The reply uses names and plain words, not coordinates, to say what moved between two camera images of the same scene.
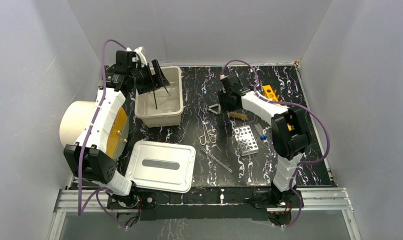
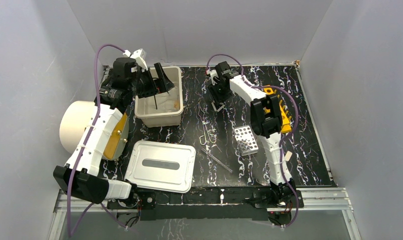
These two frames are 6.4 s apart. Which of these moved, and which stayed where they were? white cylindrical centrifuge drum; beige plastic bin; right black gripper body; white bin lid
Moved: right black gripper body
Stayed: white bin lid; beige plastic bin; white cylindrical centrifuge drum
